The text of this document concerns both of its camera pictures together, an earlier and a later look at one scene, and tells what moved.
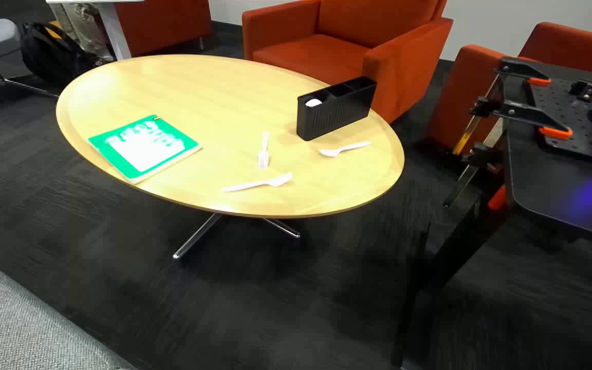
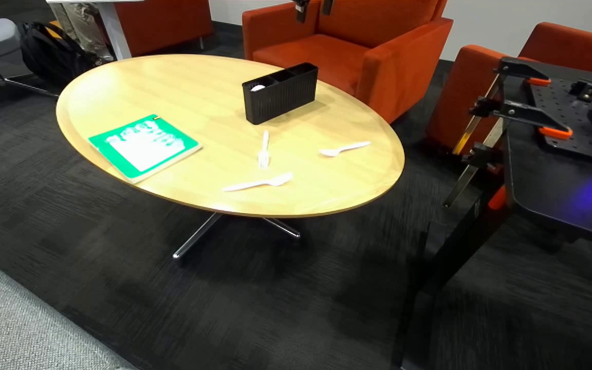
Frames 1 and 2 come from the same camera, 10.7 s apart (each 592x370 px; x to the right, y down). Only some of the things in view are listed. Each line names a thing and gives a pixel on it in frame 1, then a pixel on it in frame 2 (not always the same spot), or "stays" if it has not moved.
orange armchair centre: [401, 45] stays
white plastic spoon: [333, 152] stays
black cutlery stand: [332, 107] -> [276, 92]
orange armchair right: [476, 70] stays
